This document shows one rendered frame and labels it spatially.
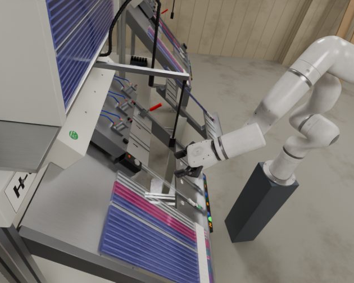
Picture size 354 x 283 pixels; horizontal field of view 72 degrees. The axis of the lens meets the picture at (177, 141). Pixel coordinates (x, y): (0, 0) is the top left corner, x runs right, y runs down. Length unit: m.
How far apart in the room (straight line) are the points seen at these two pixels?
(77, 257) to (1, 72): 0.40
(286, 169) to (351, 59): 0.69
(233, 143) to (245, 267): 1.28
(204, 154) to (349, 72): 0.52
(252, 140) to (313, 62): 0.28
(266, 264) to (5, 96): 1.87
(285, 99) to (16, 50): 0.68
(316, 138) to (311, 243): 1.21
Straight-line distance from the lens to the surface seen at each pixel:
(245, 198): 1.71
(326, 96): 1.12
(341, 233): 2.56
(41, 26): 0.38
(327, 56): 0.86
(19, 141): 0.45
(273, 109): 0.81
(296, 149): 1.35
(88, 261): 0.63
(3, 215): 0.42
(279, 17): 4.94
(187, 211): 1.05
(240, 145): 0.81
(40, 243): 0.58
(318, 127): 1.27
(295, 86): 0.82
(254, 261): 2.00
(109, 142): 0.76
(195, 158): 0.83
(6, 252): 0.54
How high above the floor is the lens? 1.68
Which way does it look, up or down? 42 degrees down
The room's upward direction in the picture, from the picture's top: 13 degrees clockwise
